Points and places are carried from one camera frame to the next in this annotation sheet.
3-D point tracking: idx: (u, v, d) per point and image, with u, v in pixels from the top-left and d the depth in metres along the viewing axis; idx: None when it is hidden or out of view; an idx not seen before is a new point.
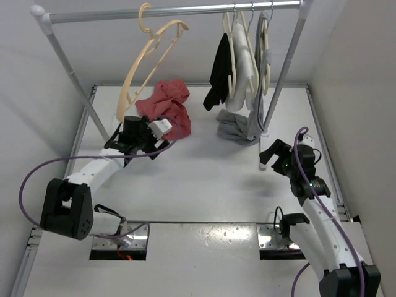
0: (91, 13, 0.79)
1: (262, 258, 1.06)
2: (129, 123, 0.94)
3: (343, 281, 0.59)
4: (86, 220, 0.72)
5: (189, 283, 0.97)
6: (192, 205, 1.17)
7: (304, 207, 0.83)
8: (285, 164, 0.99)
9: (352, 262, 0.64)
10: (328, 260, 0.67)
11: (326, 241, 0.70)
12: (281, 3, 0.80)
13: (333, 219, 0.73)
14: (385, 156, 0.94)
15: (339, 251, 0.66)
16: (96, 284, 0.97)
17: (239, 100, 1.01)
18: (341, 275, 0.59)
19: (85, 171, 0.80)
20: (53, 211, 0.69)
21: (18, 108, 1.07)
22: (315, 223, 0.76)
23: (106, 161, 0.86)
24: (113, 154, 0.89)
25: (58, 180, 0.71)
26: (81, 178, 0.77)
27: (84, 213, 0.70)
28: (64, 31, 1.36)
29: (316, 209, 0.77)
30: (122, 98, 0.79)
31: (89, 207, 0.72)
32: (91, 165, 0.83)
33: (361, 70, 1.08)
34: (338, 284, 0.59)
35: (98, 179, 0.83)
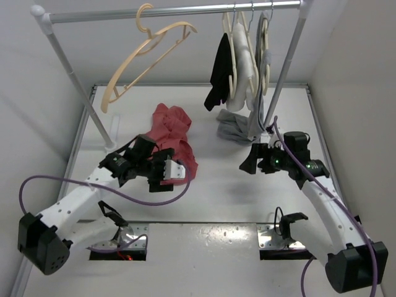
0: (90, 14, 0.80)
1: (262, 258, 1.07)
2: (140, 142, 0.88)
3: (352, 260, 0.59)
4: (59, 257, 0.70)
5: (189, 284, 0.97)
6: (192, 205, 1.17)
7: (304, 189, 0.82)
8: (275, 160, 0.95)
9: (359, 241, 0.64)
10: (335, 241, 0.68)
11: (330, 223, 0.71)
12: (281, 3, 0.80)
13: (335, 200, 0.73)
14: (385, 156, 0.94)
15: (344, 231, 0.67)
16: (96, 284, 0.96)
17: (240, 101, 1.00)
18: (349, 255, 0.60)
19: (61, 206, 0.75)
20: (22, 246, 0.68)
21: (18, 109, 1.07)
22: (317, 205, 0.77)
23: (90, 191, 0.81)
24: (101, 182, 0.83)
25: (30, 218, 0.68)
26: (54, 218, 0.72)
27: (49, 259, 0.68)
28: (63, 31, 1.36)
29: (317, 190, 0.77)
30: (107, 90, 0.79)
31: (58, 250, 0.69)
32: (71, 198, 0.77)
33: (361, 70, 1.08)
34: (346, 263, 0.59)
35: (77, 214, 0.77)
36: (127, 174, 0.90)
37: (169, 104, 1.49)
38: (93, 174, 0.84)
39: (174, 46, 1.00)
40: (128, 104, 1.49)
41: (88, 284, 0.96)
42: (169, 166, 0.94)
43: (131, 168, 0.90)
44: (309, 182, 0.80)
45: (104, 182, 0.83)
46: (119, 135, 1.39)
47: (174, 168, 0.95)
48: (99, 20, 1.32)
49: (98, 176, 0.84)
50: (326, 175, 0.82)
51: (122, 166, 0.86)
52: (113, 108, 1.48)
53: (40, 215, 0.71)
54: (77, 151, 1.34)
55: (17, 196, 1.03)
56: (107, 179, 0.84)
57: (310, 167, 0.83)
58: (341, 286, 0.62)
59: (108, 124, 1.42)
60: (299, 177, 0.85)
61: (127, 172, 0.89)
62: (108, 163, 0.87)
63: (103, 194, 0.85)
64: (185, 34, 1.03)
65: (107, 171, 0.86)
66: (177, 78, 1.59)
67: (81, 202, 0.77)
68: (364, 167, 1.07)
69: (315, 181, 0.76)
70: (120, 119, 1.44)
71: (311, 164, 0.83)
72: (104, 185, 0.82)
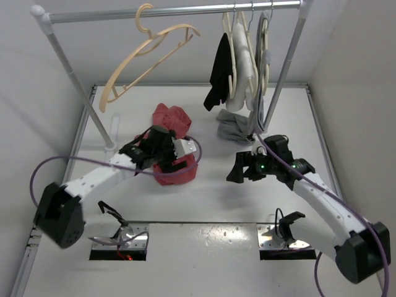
0: (90, 13, 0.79)
1: (262, 258, 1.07)
2: (154, 132, 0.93)
3: (359, 248, 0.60)
4: (73, 231, 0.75)
5: (189, 284, 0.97)
6: (192, 205, 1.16)
7: (296, 190, 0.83)
8: (260, 165, 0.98)
9: (360, 226, 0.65)
10: (338, 233, 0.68)
11: (328, 215, 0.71)
12: (281, 3, 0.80)
13: (327, 192, 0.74)
14: (386, 156, 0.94)
15: (344, 219, 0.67)
16: (96, 284, 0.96)
17: (239, 100, 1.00)
18: (356, 242, 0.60)
19: (85, 180, 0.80)
20: (45, 213, 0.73)
21: (18, 108, 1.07)
22: (312, 201, 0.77)
23: (111, 171, 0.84)
24: (122, 164, 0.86)
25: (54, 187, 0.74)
26: (79, 189, 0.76)
27: (68, 229, 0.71)
28: (63, 31, 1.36)
29: (309, 187, 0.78)
30: (106, 89, 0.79)
31: (77, 222, 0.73)
32: (94, 175, 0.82)
33: (361, 70, 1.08)
34: (356, 252, 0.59)
35: (98, 190, 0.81)
36: (143, 164, 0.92)
37: (169, 104, 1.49)
38: (113, 158, 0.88)
39: (177, 48, 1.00)
40: (128, 104, 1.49)
41: (88, 284, 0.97)
42: (180, 147, 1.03)
43: (148, 157, 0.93)
44: (299, 180, 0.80)
45: (127, 165, 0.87)
46: (119, 135, 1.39)
47: (185, 146, 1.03)
48: (99, 21, 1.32)
49: (118, 160, 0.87)
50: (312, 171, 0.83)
51: (140, 154, 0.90)
52: (113, 108, 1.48)
53: (64, 185, 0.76)
54: (77, 151, 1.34)
55: (17, 196, 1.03)
56: (127, 163, 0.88)
57: (296, 167, 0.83)
58: (356, 276, 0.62)
59: (108, 124, 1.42)
60: (288, 179, 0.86)
61: (143, 163, 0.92)
62: (126, 152, 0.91)
63: (123, 177, 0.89)
64: (188, 37, 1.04)
65: (127, 158, 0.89)
66: (177, 78, 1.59)
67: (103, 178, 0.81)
68: (364, 167, 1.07)
69: (305, 178, 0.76)
70: (120, 119, 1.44)
71: (296, 164, 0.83)
72: (127, 166, 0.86)
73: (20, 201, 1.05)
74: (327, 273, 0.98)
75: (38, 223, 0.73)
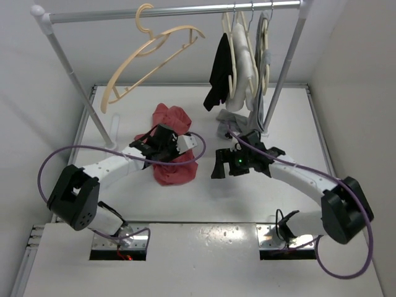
0: (90, 13, 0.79)
1: (262, 258, 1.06)
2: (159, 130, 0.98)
3: (335, 203, 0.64)
4: (87, 214, 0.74)
5: (189, 284, 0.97)
6: (192, 205, 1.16)
7: (273, 174, 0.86)
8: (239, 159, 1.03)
9: (331, 185, 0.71)
10: (316, 197, 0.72)
11: (304, 184, 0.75)
12: (281, 3, 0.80)
13: (297, 165, 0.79)
14: (386, 156, 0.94)
15: (317, 183, 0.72)
16: (96, 284, 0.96)
17: (239, 100, 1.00)
18: (331, 199, 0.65)
19: (101, 164, 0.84)
20: (60, 194, 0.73)
21: (18, 108, 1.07)
22: (287, 178, 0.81)
23: (125, 161, 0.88)
24: (134, 155, 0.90)
25: (72, 168, 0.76)
26: (96, 171, 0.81)
27: (86, 208, 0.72)
28: (63, 31, 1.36)
29: (281, 166, 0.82)
30: (106, 90, 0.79)
31: (93, 203, 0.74)
32: (109, 161, 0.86)
33: (361, 70, 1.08)
34: (333, 208, 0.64)
35: (111, 176, 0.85)
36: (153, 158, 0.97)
37: (169, 104, 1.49)
38: (125, 150, 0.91)
39: (182, 51, 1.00)
40: (128, 104, 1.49)
41: (87, 283, 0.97)
42: (182, 142, 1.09)
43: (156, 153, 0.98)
44: (272, 164, 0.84)
45: (140, 156, 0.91)
46: (119, 135, 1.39)
47: (189, 142, 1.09)
48: (99, 21, 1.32)
49: (129, 151, 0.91)
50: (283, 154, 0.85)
51: (150, 149, 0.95)
52: (113, 108, 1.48)
53: (83, 167, 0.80)
54: (77, 150, 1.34)
55: (17, 196, 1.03)
56: (138, 154, 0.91)
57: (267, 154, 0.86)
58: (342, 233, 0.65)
59: (108, 124, 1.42)
60: (263, 168, 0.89)
61: (153, 156, 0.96)
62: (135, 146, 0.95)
63: (135, 168, 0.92)
64: (193, 40, 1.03)
65: (137, 151, 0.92)
66: (177, 78, 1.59)
67: (117, 164, 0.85)
68: (364, 166, 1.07)
69: (277, 158, 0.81)
70: (120, 119, 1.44)
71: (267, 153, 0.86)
72: (138, 156, 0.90)
73: (20, 201, 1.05)
74: (327, 273, 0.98)
75: (52, 205, 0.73)
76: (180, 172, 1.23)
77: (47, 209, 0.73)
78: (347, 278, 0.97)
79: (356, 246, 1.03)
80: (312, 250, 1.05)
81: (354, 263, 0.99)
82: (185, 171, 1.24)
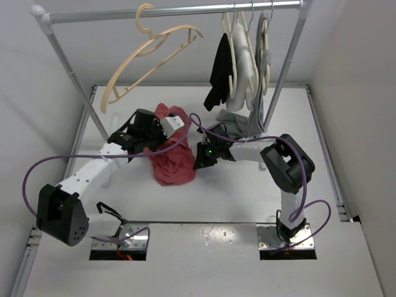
0: (90, 13, 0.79)
1: (262, 258, 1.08)
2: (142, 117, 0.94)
3: (268, 151, 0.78)
4: (80, 228, 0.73)
5: (189, 284, 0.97)
6: (192, 205, 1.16)
7: (234, 156, 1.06)
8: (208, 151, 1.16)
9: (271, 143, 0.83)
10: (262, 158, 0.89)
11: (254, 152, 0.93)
12: (281, 3, 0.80)
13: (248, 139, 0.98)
14: (385, 156, 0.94)
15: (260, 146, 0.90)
16: (96, 284, 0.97)
17: (240, 101, 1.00)
18: (265, 150, 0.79)
19: (79, 176, 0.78)
20: (46, 215, 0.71)
21: (18, 109, 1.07)
22: (244, 155, 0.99)
23: (104, 163, 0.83)
24: (114, 154, 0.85)
25: (50, 187, 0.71)
26: (75, 186, 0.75)
27: (74, 225, 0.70)
28: (63, 31, 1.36)
29: (237, 146, 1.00)
30: (106, 90, 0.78)
31: (80, 218, 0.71)
32: (86, 169, 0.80)
33: (361, 70, 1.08)
34: (266, 155, 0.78)
35: (92, 185, 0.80)
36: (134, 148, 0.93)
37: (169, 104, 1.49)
38: (103, 148, 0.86)
39: (180, 50, 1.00)
40: (128, 104, 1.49)
41: (88, 283, 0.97)
42: (166, 125, 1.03)
43: (138, 142, 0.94)
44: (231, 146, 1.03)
45: (118, 153, 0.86)
46: None
47: (172, 124, 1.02)
48: (99, 21, 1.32)
49: (109, 150, 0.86)
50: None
51: (130, 140, 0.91)
52: (113, 108, 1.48)
53: (60, 184, 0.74)
54: (77, 150, 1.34)
55: (17, 196, 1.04)
56: (119, 151, 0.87)
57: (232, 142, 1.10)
58: (283, 176, 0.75)
59: (108, 124, 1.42)
60: (228, 155, 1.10)
61: (134, 147, 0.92)
62: (115, 139, 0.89)
63: (117, 166, 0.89)
64: (190, 40, 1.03)
65: (117, 146, 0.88)
66: (177, 78, 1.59)
67: (97, 171, 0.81)
68: (364, 166, 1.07)
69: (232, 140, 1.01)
70: (120, 119, 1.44)
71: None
72: (119, 154, 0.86)
73: (20, 201, 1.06)
74: (326, 273, 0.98)
75: (43, 226, 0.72)
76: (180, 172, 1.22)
77: (39, 228, 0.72)
78: (347, 278, 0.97)
79: (356, 246, 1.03)
80: (312, 250, 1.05)
81: (354, 262, 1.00)
82: (185, 171, 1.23)
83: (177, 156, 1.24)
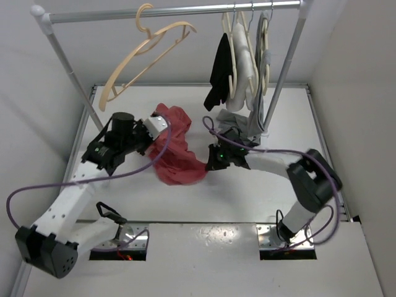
0: (90, 13, 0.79)
1: (263, 258, 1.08)
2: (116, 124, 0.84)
3: (296, 169, 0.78)
4: (67, 260, 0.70)
5: (189, 284, 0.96)
6: (192, 205, 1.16)
7: (252, 165, 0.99)
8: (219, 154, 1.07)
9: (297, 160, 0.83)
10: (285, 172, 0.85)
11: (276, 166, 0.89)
12: (281, 3, 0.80)
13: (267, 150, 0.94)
14: (386, 156, 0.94)
15: None
16: (96, 284, 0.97)
17: (240, 101, 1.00)
18: (292, 167, 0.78)
19: (54, 213, 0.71)
20: (29, 255, 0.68)
21: (18, 108, 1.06)
22: (262, 165, 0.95)
23: (80, 190, 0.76)
24: (89, 177, 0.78)
25: (25, 231, 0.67)
26: (51, 226, 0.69)
27: (59, 263, 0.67)
28: (63, 31, 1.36)
29: (255, 154, 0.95)
30: (106, 88, 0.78)
31: (65, 254, 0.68)
32: (62, 202, 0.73)
33: (361, 70, 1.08)
34: (294, 172, 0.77)
35: (72, 218, 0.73)
36: (114, 161, 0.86)
37: (169, 104, 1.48)
38: (78, 171, 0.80)
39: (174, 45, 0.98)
40: (128, 104, 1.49)
41: (88, 283, 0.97)
42: (150, 126, 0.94)
43: (116, 154, 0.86)
44: (247, 154, 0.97)
45: (94, 175, 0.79)
46: None
47: (155, 123, 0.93)
48: (99, 21, 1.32)
49: (83, 172, 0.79)
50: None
51: (107, 154, 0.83)
52: (113, 108, 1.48)
53: (35, 226, 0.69)
54: (77, 150, 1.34)
55: (17, 196, 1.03)
56: (93, 172, 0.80)
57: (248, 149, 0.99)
58: (311, 196, 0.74)
59: None
60: (242, 161, 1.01)
61: (113, 160, 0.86)
62: (91, 156, 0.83)
63: (95, 188, 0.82)
64: (185, 34, 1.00)
65: (91, 164, 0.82)
66: (177, 78, 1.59)
67: (74, 200, 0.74)
68: (364, 167, 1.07)
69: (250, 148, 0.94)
70: None
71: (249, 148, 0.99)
72: (92, 178, 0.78)
73: (20, 201, 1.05)
74: (326, 273, 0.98)
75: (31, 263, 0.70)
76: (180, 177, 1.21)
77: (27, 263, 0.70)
78: (347, 278, 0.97)
79: (356, 246, 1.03)
80: (312, 250, 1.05)
81: (354, 262, 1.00)
82: (193, 171, 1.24)
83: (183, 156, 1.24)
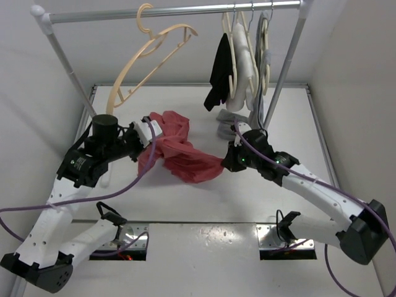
0: (90, 13, 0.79)
1: (262, 258, 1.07)
2: (96, 129, 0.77)
3: (363, 231, 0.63)
4: (62, 274, 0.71)
5: (189, 284, 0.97)
6: (192, 205, 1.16)
7: (285, 185, 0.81)
8: (242, 158, 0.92)
9: (356, 209, 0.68)
10: (337, 218, 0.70)
11: (325, 205, 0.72)
12: (281, 3, 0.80)
13: (317, 181, 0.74)
14: (386, 156, 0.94)
15: (341, 205, 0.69)
16: (96, 285, 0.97)
17: (240, 100, 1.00)
18: (359, 227, 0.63)
19: (35, 239, 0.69)
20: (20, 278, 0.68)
21: (18, 109, 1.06)
22: (301, 191, 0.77)
23: (57, 213, 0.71)
24: (65, 198, 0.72)
25: (10, 260, 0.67)
26: (33, 253, 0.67)
27: (49, 284, 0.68)
28: (63, 31, 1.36)
29: (298, 180, 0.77)
30: (112, 92, 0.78)
31: (51, 276, 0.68)
32: (41, 228, 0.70)
33: (361, 70, 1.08)
34: (361, 235, 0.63)
35: (56, 240, 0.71)
36: (94, 172, 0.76)
37: (169, 104, 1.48)
38: (54, 190, 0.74)
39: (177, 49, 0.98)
40: (128, 104, 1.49)
41: (88, 284, 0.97)
42: (140, 133, 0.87)
43: (98, 164, 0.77)
44: (286, 176, 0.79)
45: (70, 196, 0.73)
46: None
47: (143, 130, 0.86)
48: (99, 21, 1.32)
49: (60, 192, 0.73)
50: (296, 163, 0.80)
51: (85, 164, 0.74)
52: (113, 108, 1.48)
53: (18, 254, 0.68)
54: None
55: (17, 196, 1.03)
56: (70, 192, 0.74)
57: (280, 163, 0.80)
58: (363, 255, 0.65)
59: None
60: (273, 175, 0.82)
61: (93, 171, 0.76)
62: (68, 169, 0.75)
63: (76, 206, 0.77)
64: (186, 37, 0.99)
65: (68, 180, 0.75)
66: (177, 78, 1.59)
67: (52, 225, 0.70)
68: (364, 167, 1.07)
69: (293, 172, 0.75)
70: (120, 119, 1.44)
71: (279, 159, 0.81)
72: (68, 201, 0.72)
73: (20, 201, 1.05)
74: (326, 273, 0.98)
75: None
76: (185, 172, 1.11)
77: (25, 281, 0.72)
78: (346, 278, 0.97)
79: None
80: (312, 250, 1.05)
81: (354, 263, 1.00)
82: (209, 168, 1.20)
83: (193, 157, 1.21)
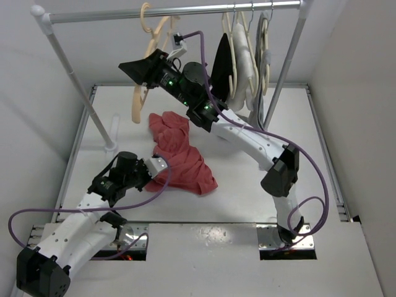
0: (91, 14, 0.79)
1: (263, 258, 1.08)
2: (122, 160, 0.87)
3: (283, 169, 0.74)
4: (61, 287, 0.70)
5: (189, 284, 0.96)
6: (192, 205, 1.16)
7: (211, 130, 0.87)
8: (168, 81, 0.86)
9: (276, 151, 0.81)
10: (260, 160, 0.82)
11: (251, 148, 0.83)
12: (282, 3, 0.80)
13: (244, 128, 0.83)
14: (386, 155, 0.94)
15: (265, 149, 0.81)
16: (96, 285, 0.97)
17: (239, 99, 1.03)
18: (279, 167, 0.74)
19: (58, 236, 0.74)
20: (25, 278, 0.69)
21: (18, 109, 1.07)
22: (229, 137, 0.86)
23: (84, 218, 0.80)
24: (93, 206, 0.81)
25: (30, 252, 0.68)
26: (53, 248, 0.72)
27: (53, 289, 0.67)
28: (63, 30, 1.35)
29: (227, 127, 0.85)
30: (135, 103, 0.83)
31: (60, 281, 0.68)
32: (66, 226, 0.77)
33: (361, 68, 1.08)
34: (281, 173, 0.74)
35: (73, 242, 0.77)
36: (117, 194, 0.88)
37: (169, 104, 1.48)
38: (83, 200, 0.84)
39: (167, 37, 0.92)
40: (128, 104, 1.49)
41: (89, 283, 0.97)
42: (151, 166, 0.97)
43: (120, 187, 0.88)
44: (216, 122, 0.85)
45: (98, 205, 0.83)
46: (119, 135, 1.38)
47: (157, 165, 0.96)
48: (99, 21, 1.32)
49: (88, 202, 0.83)
50: (225, 109, 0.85)
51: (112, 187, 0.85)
52: (113, 109, 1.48)
53: (38, 247, 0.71)
54: (77, 151, 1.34)
55: (17, 196, 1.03)
56: (97, 202, 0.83)
57: (210, 109, 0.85)
58: (281, 192, 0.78)
59: (109, 124, 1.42)
60: (203, 122, 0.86)
61: (117, 193, 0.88)
62: (96, 189, 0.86)
63: (98, 218, 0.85)
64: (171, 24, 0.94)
65: (98, 195, 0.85)
66: None
67: (77, 227, 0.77)
68: (364, 166, 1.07)
69: (226, 118, 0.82)
70: (120, 118, 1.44)
71: (208, 105, 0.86)
72: (97, 207, 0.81)
73: (20, 200, 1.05)
74: (326, 274, 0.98)
75: (23, 286, 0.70)
76: (189, 177, 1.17)
77: (20, 289, 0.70)
78: (346, 278, 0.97)
79: (356, 247, 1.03)
80: (312, 250, 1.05)
81: (355, 265, 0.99)
82: (204, 184, 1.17)
83: (190, 171, 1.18)
